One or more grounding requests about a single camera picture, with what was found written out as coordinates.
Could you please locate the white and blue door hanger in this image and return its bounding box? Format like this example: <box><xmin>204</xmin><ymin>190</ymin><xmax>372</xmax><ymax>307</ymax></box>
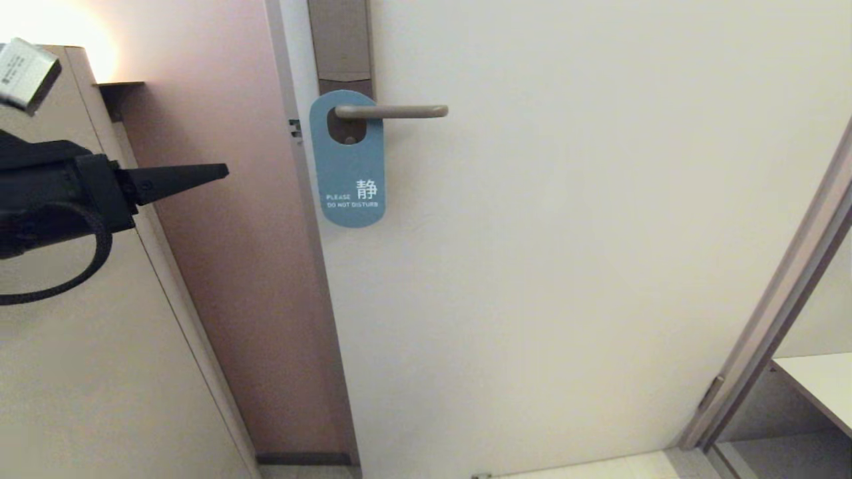
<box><xmin>309</xmin><ymin>90</ymin><xmax>387</xmax><ymax>229</ymax></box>

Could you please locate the white room door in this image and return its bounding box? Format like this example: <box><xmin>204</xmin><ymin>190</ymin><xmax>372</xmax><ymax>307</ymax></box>
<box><xmin>265</xmin><ymin>0</ymin><xmax>852</xmax><ymax>479</ymax></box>

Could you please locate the brown metal lock plate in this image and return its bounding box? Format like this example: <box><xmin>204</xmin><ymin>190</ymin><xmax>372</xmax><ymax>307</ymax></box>
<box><xmin>308</xmin><ymin>0</ymin><xmax>375</xmax><ymax>144</ymax></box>

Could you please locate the white closet shelf board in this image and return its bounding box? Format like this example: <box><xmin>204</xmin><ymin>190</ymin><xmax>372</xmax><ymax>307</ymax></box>
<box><xmin>771</xmin><ymin>353</ymin><xmax>852</xmax><ymax>438</ymax></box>

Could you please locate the black left camera mount bracket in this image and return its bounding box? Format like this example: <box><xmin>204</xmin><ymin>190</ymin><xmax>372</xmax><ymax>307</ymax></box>
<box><xmin>0</xmin><ymin>128</ymin><xmax>91</xmax><ymax>164</ymax></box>

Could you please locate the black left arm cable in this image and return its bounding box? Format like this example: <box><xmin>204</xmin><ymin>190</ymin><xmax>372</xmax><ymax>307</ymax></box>
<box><xmin>0</xmin><ymin>201</ymin><xmax>114</xmax><ymax>306</ymax></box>

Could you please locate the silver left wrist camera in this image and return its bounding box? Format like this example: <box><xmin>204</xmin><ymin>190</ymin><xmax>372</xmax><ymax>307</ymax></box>
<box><xmin>0</xmin><ymin>38</ymin><xmax>62</xmax><ymax>116</ymax></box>

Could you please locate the metal door handle lever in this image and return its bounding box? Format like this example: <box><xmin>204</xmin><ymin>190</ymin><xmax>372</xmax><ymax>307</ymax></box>
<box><xmin>335</xmin><ymin>104</ymin><xmax>449</xmax><ymax>121</ymax></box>

